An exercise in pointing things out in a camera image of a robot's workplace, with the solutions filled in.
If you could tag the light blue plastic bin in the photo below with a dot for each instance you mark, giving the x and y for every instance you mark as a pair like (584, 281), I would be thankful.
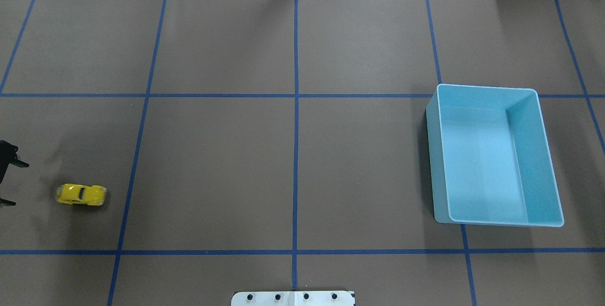
(490, 159)

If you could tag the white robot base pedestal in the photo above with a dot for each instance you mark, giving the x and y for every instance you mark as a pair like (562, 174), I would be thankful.
(294, 298)

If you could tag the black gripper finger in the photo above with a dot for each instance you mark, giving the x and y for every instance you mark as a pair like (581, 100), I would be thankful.
(7, 203)
(14, 159)

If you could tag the yellow beetle toy car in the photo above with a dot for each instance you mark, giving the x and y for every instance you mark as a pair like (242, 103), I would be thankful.
(77, 194)

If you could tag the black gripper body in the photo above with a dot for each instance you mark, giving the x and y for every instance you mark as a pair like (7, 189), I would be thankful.
(7, 151)

